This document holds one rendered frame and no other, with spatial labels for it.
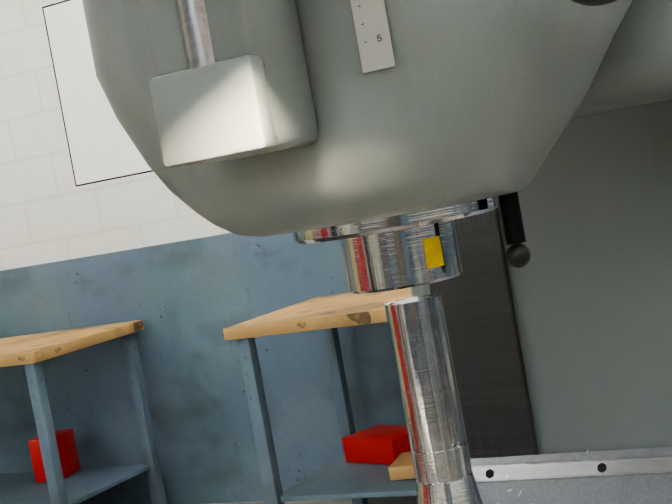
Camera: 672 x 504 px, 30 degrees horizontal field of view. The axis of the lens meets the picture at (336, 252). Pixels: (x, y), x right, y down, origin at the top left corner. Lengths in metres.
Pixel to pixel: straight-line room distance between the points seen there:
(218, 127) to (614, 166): 0.50
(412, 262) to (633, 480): 0.43
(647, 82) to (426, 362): 0.17
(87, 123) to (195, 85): 5.50
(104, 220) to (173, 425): 1.00
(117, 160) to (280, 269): 0.96
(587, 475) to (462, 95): 0.51
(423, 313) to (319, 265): 4.79
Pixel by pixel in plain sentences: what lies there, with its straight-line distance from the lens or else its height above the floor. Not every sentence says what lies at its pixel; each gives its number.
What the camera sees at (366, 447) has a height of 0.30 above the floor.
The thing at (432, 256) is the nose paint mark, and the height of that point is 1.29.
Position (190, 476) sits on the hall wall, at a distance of 5.87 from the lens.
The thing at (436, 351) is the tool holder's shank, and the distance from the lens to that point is 0.52.
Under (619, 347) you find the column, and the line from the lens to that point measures 0.89.
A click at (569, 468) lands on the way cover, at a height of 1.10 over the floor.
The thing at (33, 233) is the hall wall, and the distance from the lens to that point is 6.16.
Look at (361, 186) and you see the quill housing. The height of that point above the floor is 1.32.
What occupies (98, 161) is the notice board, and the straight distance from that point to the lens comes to 5.88.
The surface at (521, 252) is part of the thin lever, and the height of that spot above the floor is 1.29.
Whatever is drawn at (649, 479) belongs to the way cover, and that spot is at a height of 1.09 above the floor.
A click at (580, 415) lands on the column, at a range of 0.91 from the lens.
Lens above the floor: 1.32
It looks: 3 degrees down
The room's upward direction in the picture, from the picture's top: 10 degrees counter-clockwise
